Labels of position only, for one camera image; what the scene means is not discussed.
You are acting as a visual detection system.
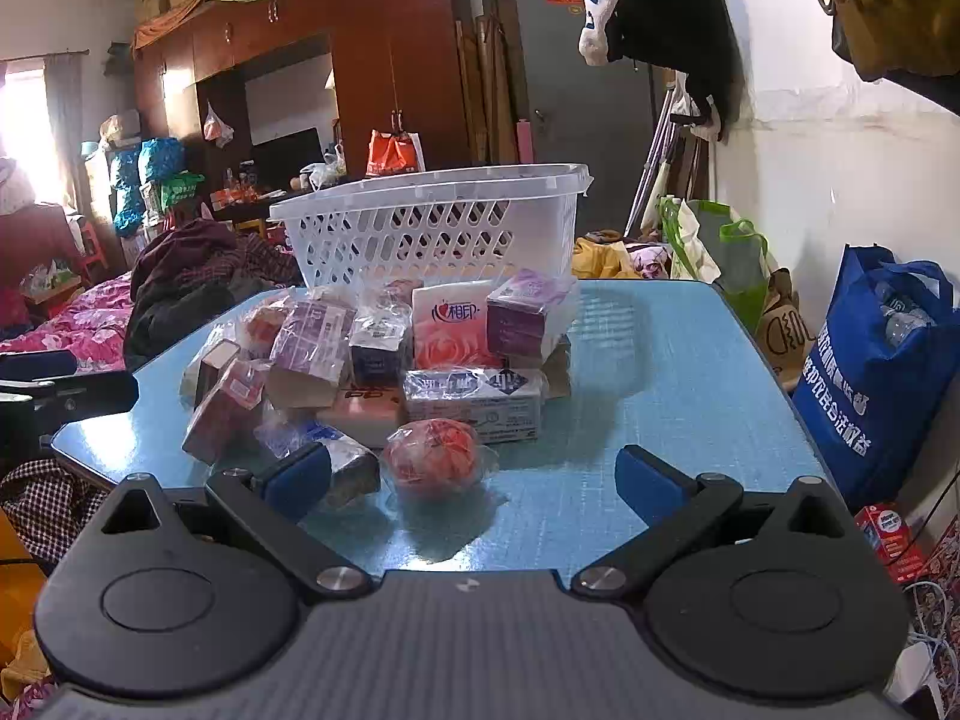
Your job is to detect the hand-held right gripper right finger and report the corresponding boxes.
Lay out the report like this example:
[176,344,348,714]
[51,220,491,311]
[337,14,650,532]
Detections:
[571,445,860,602]

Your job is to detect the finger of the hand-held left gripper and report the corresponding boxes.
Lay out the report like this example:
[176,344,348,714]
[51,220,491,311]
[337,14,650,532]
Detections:
[0,373,141,419]
[0,350,79,382]

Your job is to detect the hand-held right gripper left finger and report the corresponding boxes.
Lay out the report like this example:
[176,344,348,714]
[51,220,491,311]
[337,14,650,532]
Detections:
[97,444,376,605]

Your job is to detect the white blue tissue packet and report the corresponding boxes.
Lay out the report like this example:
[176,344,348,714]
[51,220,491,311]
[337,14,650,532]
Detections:
[403,367,546,445]

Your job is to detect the white plastic basket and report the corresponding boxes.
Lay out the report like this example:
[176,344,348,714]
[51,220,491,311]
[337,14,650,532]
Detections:
[268,163,595,295]

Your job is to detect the pink floral bedspread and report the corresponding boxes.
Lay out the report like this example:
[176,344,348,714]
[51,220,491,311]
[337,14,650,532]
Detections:
[0,272,137,374]

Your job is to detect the clear blue wrapped packet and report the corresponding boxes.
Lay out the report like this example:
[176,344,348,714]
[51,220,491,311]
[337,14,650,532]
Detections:
[253,418,382,512]

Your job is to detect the plain cardboard box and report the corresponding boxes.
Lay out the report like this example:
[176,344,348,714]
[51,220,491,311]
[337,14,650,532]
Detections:
[265,366,340,411]

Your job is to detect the peach orange packet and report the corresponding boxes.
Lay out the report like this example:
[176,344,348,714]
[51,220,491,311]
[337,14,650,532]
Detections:
[315,386,410,449]

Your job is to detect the red pink box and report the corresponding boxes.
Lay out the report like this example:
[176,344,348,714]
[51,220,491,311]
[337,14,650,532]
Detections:
[182,358,272,464]

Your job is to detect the checkered cloth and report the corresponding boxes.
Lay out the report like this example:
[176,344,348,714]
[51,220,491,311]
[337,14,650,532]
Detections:
[0,459,115,565]

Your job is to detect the dark brown box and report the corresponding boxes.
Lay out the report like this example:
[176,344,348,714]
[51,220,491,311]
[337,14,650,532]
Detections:
[193,340,242,411]

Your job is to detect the small purple tissue packet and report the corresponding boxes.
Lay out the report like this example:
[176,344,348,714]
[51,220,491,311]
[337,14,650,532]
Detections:
[268,298,358,385]

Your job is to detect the red ball in plastic bag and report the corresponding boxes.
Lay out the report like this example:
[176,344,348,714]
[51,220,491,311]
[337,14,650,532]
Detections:
[380,418,501,501]

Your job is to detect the dark blue white packet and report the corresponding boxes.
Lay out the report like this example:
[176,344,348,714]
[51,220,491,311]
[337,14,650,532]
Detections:
[349,306,415,389]

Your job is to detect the red item in clear bag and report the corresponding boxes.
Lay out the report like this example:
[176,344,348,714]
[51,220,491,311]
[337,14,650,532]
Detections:
[238,298,295,361]

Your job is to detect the pile of dark clothes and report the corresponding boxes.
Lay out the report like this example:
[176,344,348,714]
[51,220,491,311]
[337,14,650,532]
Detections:
[124,217,302,374]

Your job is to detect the brown paper bag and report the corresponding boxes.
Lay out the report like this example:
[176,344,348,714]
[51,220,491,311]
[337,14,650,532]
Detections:
[754,268,818,391]

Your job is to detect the large purple tissue packet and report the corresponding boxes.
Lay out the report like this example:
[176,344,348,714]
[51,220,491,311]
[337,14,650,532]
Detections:
[485,270,581,359]

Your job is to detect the pink rose tissue packet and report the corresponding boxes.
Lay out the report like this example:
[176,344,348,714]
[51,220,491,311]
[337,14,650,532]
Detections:
[411,283,501,373]

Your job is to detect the blue stuffed bags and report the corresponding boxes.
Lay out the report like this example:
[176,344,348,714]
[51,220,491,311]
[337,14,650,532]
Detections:
[111,137,205,235]

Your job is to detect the yellow cloth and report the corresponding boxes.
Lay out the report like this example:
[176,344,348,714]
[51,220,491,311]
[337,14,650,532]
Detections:
[572,231,646,280]

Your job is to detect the blue tote bag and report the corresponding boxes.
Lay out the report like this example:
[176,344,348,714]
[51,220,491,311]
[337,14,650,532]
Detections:
[791,244,960,515]

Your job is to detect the green white shopping bag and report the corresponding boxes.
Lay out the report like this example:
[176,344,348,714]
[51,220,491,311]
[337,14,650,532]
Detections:
[658,196,777,331]

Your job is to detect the small red carton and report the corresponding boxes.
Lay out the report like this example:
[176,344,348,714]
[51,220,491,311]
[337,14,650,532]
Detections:
[855,502,929,584]

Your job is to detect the clear plastic bottle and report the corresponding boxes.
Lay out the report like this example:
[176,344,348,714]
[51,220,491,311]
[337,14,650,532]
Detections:
[872,281,938,351]

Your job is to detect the black television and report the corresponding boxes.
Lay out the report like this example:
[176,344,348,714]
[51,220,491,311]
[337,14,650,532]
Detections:
[250,127,325,185]

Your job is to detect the metal crutches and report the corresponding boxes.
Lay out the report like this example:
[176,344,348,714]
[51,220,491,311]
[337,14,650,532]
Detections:
[624,67,713,235]

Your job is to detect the orange white plastic bag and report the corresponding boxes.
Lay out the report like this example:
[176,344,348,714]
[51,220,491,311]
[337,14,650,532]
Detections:
[365,129,426,177]

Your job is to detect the grey door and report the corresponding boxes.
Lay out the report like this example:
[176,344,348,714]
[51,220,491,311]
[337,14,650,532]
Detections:
[511,0,680,233]

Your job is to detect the brown wooden wardrobe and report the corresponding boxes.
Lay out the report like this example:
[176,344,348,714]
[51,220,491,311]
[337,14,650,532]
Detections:
[133,0,472,196]

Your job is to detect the white black hanging garment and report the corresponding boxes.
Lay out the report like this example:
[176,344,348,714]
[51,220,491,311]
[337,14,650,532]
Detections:
[579,0,745,142]

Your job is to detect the brown hanging bag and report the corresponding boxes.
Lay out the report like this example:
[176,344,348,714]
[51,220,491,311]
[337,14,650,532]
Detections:
[829,0,960,117]

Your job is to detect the white cables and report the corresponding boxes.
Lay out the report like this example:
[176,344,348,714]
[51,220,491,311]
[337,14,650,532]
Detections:
[900,576,960,717]

